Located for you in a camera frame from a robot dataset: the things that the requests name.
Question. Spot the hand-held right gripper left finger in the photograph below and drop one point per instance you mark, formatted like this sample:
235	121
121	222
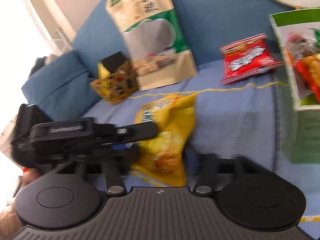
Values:
112	177

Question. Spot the yellow chip bag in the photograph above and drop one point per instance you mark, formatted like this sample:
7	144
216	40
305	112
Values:
170	120

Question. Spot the blue sofa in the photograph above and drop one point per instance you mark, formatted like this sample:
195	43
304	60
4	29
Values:
217	12

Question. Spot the orange snack packet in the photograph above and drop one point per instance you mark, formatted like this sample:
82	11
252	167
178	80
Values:
310	75

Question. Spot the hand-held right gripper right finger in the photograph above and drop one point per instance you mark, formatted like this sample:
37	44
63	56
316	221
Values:
206	170

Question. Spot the blue cushion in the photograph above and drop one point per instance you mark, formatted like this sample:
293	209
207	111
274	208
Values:
57	85

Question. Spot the large beige snack pouch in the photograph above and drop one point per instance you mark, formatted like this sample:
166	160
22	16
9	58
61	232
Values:
150	30

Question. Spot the person's left forearm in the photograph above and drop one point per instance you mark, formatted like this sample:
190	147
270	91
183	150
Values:
8	220

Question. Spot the red checkered-edge snack packet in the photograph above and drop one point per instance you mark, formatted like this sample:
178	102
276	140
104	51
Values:
250	60

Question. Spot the light blue seat cover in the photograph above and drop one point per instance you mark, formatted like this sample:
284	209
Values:
237	120

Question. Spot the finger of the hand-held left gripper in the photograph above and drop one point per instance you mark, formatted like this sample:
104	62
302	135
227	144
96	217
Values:
137	132
130	155

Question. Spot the green cardboard box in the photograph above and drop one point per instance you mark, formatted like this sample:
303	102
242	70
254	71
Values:
307	130

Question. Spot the small black box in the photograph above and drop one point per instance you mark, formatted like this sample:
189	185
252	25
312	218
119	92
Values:
113	61

